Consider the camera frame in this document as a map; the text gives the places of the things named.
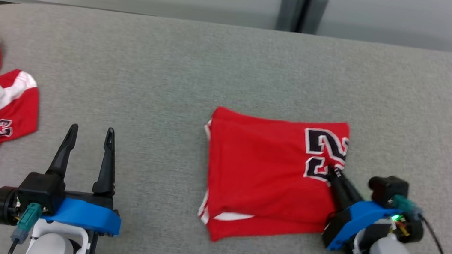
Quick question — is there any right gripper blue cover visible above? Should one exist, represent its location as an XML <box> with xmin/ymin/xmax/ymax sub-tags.
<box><xmin>318</xmin><ymin>168</ymin><xmax>430</xmax><ymax>254</ymax></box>

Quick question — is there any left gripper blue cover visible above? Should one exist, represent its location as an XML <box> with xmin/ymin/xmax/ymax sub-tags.
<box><xmin>0</xmin><ymin>114</ymin><xmax>132</xmax><ymax>239</ymax></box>

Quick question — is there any red white-sleeved jersey shirt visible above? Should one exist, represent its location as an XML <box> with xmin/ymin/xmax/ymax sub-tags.
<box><xmin>191</xmin><ymin>105</ymin><xmax>353</xmax><ymax>254</ymax></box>

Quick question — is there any left camera cable teal plug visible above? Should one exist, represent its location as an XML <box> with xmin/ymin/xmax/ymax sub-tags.
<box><xmin>7</xmin><ymin>199</ymin><xmax>45</xmax><ymax>254</ymax></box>

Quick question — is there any grey partition post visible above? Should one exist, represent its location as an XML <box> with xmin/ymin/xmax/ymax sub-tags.
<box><xmin>275</xmin><ymin>0</ymin><xmax>329</xmax><ymax>37</ymax></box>

